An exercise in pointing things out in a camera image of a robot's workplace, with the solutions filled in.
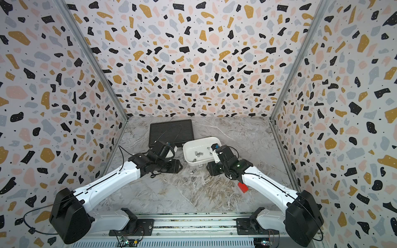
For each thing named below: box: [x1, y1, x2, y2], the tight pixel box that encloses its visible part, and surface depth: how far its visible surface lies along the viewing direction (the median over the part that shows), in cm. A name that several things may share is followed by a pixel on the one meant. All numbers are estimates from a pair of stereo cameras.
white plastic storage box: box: [182, 136, 222, 166], surface depth 103 cm
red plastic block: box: [237, 182, 249, 194], surface depth 87 cm
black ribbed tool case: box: [148, 119, 195, 148], surface depth 109 cm
